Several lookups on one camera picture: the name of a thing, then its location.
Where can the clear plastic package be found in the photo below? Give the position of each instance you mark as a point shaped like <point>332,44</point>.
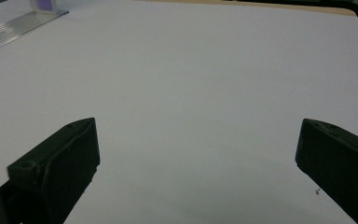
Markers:
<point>12,28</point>

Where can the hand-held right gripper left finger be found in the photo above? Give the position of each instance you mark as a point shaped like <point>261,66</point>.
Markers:
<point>59,168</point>

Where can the white board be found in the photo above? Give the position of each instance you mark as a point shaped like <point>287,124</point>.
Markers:
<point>183,77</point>

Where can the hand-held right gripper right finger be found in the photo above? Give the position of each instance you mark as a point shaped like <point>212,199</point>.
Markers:
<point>338,168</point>

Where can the translucent phone case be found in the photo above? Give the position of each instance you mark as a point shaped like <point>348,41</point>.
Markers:
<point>45,3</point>

